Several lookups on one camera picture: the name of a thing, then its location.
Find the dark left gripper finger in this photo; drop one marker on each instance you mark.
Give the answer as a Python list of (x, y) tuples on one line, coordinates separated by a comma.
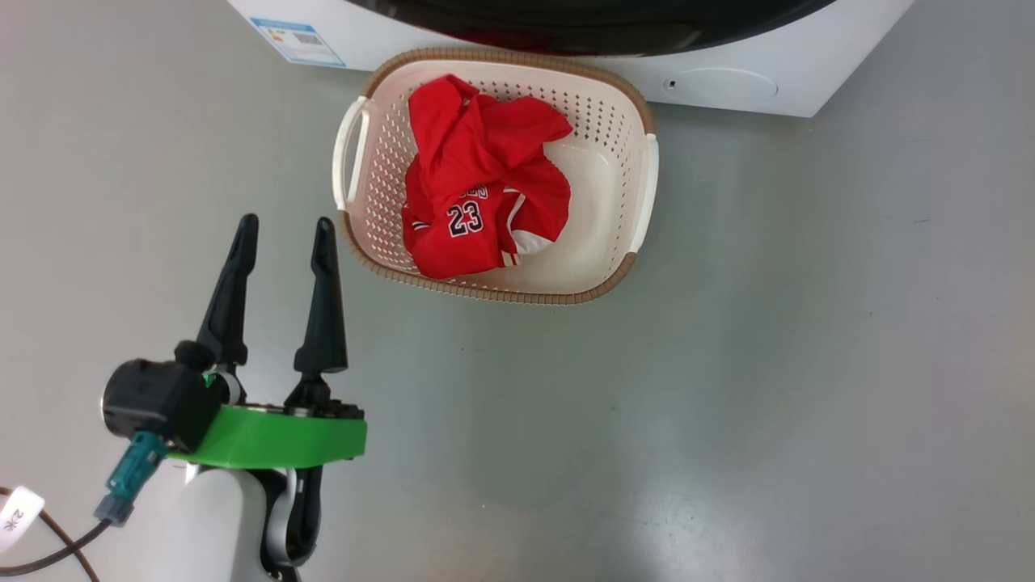
[(325, 307), (230, 299)]

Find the blue energy label sticker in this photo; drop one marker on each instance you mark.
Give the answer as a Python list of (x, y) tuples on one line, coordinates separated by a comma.
[(297, 42)]

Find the round white filter cover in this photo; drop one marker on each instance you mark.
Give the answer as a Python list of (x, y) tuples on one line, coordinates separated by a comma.
[(720, 85)]

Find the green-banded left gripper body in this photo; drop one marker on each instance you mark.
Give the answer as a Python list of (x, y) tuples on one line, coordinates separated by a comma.
[(275, 440)]

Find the red number 23 jersey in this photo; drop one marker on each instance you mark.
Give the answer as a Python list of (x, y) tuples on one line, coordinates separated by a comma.
[(469, 162)]

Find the white front-load washing machine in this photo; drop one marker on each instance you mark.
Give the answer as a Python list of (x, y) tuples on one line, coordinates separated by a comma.
[(849, 48)]

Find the cream perforated laundry basket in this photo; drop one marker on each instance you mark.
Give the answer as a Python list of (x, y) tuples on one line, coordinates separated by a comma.
[(590, 202)]

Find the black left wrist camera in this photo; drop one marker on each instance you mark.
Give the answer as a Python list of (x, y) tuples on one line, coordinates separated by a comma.
[(158, 400)]

